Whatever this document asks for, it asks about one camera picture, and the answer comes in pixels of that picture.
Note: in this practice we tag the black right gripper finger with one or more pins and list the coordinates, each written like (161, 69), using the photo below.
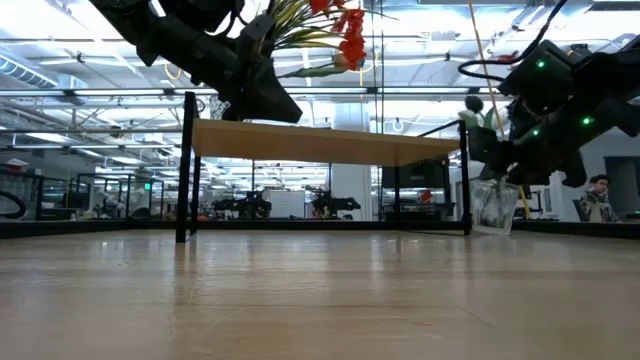
(510, 174)

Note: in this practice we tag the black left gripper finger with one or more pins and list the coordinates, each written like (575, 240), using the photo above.
(256, 37)
(265, 100)

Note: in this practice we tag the wooden shelf with black legs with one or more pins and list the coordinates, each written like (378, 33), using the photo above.
(320, 142)

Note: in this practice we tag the dark bud flower stem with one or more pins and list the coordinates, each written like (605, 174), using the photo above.
(473, 103)

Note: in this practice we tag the pink tulip stem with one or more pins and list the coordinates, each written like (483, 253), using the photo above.
(341, 61)

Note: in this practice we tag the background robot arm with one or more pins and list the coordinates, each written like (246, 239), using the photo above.
(332, 204)
(245, 205)

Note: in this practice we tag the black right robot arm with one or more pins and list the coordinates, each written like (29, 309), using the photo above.
(615, 85)

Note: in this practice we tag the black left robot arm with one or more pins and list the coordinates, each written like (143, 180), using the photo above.
(130, 20)

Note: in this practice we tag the person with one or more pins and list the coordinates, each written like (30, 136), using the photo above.
(597, 200)

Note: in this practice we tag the black perforated computer case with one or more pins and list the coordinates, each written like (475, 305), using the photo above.
(410, 175)

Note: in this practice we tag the white board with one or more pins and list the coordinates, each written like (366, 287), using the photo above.
(287, 204)

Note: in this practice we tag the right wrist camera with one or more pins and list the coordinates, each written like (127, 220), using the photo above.
(487, 145)

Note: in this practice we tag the black metal table frame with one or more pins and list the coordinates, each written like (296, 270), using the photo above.
(75, 227)

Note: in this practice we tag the black metal workstation frame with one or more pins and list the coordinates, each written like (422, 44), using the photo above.
(38, 197)

